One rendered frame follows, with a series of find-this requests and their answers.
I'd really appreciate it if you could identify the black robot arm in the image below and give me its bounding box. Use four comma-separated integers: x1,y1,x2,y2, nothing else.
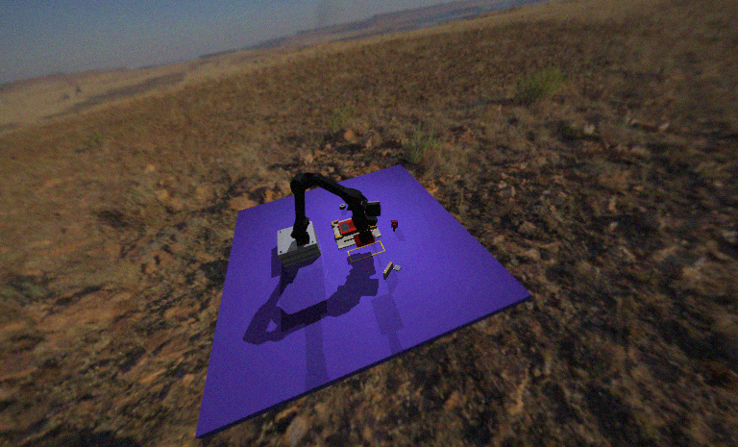
290,172,381,246

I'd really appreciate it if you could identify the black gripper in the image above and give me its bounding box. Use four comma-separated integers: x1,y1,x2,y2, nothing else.
352,216,373,244

